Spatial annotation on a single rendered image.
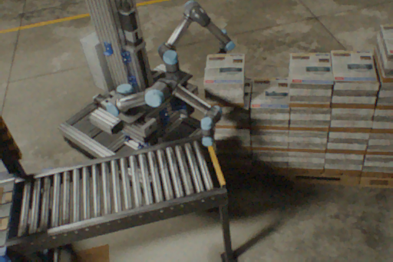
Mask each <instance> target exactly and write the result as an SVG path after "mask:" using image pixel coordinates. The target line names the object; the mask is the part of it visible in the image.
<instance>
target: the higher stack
mask: <svg viewBox="0 0 393 262"><path fill-rule="evenodd" d="M375 50H376V53H377V57H378V63H379V65H380V68H381V73H382V76H383V78H393V25H380V26H379V31H378V34H377V41H376V45H375ZM373 58H374V63H375V67H376V71H377V75H378V80H379V89H378V92H377V98H376V101H377V105H393V83H381V76H380V74H379V70H378V66H377V61H376V58H375V55H374V56H373ZM372 120H373V123H372V129H382V130H393V110H376V107H374V115H372ZM369 134H370V135H369V138H368V143H367V147H366V151H390V152H393V134H372V133H371V132H370V133H369ZM362 171H370V172H385V173H393V156H384V155H370V154H364V162H363V165H362ZM358 186H363V187H384V188H393V176H384V175H362V174H361V177H360V181H359V183H358Z"/></svg>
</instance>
